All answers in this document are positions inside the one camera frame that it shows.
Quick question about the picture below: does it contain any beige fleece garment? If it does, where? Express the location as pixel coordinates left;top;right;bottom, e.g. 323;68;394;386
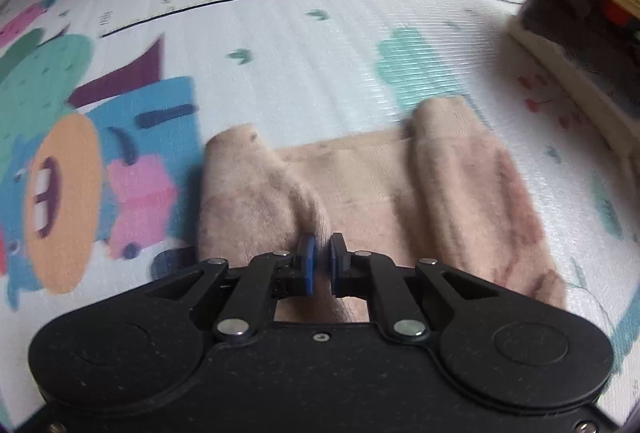
196;95;569;325

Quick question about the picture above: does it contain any printed cartoon play mat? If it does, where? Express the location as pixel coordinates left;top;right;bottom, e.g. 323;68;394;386
0;0;640;433

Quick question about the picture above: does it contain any grey cloth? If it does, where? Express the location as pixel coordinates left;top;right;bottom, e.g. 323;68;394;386
520;0;640;114

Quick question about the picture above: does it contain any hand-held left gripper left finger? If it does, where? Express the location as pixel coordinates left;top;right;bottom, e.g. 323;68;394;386
145;234;318;340

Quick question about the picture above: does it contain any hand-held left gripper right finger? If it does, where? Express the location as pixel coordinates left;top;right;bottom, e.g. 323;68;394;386
329;233;501;342

